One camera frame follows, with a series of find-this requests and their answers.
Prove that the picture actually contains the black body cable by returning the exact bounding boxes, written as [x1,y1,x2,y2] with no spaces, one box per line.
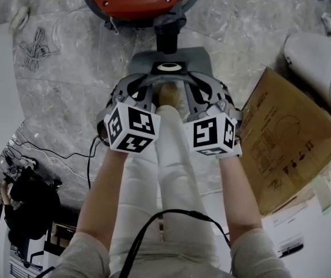
[126,209,233,278]

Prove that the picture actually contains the white smart toilet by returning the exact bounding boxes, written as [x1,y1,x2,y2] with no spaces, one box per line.
[282,32,331,127]

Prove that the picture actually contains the person's tan shoe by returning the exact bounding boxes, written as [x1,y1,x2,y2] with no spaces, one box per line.
[158,84,181,108]

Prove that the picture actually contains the person's white trousers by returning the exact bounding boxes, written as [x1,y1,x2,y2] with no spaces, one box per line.
[109,104,215,278]

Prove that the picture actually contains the person's grey shirt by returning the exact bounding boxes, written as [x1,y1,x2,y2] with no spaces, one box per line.
[54,227,292,278]

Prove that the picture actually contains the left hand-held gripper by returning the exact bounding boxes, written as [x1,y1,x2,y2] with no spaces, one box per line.
[95,73,161,154]

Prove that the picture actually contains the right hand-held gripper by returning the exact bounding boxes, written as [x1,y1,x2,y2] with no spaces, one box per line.
[183,71,244,158]

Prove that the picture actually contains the red vacuum cleaner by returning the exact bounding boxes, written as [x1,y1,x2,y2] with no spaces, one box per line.
[80,0,207,54]

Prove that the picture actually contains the person's right hand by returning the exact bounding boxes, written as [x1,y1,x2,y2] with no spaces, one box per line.
[225,89,239,111]

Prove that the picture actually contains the small white fitting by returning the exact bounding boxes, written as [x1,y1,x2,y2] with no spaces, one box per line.
[321,12,331,36]

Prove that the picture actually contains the person's right forearm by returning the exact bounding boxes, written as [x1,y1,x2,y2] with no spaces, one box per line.
[218,152,263,242]

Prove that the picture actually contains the person's left hand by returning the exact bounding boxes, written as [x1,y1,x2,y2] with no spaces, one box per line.
[105,83,120,109]

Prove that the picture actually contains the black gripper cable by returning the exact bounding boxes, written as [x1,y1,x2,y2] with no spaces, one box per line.
[9,136,104,189]

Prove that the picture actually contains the large cardboard box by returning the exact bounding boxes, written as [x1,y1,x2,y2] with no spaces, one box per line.
[237,67,331,216]

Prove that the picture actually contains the grey cable bundle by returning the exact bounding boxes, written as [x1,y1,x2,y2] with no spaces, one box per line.
[17,27,61,72]

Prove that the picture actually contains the person's left forearm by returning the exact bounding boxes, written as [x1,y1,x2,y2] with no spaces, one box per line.
[77,148,131,239]

